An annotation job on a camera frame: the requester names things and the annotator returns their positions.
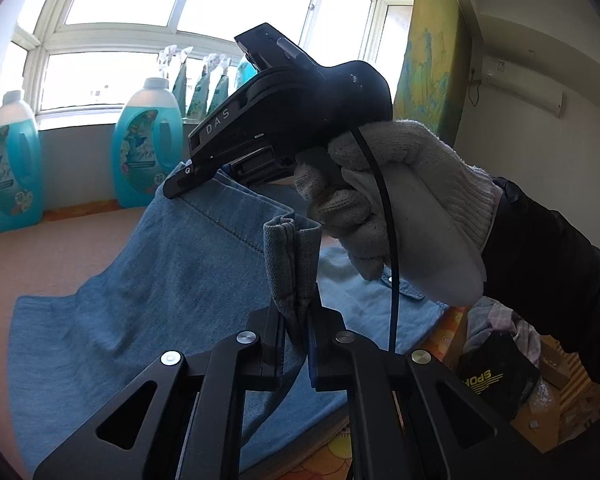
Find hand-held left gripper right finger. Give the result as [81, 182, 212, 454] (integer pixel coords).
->
[307, 305, 551, 480]

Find blue denim pants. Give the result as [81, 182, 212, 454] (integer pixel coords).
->
[10, 162, 451, 480]

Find blue detergent bottle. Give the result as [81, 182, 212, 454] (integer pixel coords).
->
[0, 90, 43, 233]
[111, 77, 185, 208]

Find brown cardboard box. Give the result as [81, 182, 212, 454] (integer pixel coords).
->
[537, 334, 586, 392]

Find white framed window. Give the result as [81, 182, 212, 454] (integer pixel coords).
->
[10, 0, 416, 131]

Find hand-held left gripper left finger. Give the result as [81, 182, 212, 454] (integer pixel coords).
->
[32, 305, 287, 480]

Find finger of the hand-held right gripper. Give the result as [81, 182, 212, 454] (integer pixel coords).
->
[162, 157, 221, 201]

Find yellow wall poster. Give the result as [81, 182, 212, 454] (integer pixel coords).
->
[392, 0, 476, 146]

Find air conditioner cable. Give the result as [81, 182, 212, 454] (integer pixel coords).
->
[467, 67, 483, 108]

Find person's right hand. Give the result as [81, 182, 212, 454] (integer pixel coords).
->
[294, 119, 503, 307]

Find black box with yellow print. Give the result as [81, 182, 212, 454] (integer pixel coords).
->
[457, 332, 542, 428]

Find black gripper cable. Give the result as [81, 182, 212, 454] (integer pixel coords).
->
[350, 125, 403, 356]

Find person's right forearm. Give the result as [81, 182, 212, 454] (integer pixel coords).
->
[480, 176, 600, 391]

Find grey cloth bundle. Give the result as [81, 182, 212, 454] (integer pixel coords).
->
[462, 296, 543, 366]

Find white air conditioner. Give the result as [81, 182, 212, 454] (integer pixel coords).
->
[480, 55, 566, 118]

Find teal refill pouch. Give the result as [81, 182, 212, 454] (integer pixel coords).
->
[159, 45, 193, 122]
[207, 55, 232, 115]
[187, 54, 216, 120]
[234, 55, 257, 93]

